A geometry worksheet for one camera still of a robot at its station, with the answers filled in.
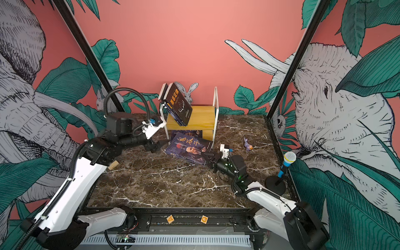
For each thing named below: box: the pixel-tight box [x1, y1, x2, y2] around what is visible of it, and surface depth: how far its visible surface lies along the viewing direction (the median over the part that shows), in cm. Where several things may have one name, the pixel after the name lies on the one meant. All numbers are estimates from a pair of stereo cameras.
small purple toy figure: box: [243, 136, 254, 152], surface depth 103 cm
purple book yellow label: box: [161, 102, 187, 127], surface depth 83 cm
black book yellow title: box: [163, 82, 193, 127], surface depth 85 cm
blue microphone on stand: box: [264, 151, 297, 197], surface depth 76 cm
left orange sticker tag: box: [166, 214, 175, 225], surface depth 76 cm
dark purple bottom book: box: [164, 131, 214, 165], surface depth 78 cm
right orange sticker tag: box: [200, 214, 209, 225], surface depth 76 cm
